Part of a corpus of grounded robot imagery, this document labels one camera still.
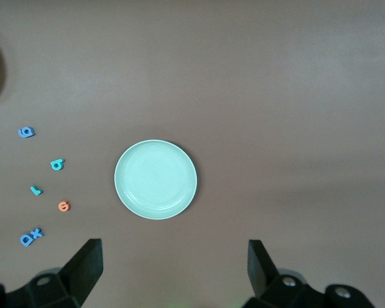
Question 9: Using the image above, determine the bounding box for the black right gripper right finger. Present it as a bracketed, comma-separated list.
[247, 239, 376, 308]

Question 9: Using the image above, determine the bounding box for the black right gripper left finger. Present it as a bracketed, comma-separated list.
[0, 238, 103, 308]

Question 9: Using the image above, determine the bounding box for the mint green plate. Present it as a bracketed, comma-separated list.
[114, 139, 198, 221]

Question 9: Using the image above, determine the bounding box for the blue foam letter g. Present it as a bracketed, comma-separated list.
[17, 126, 36, 139]

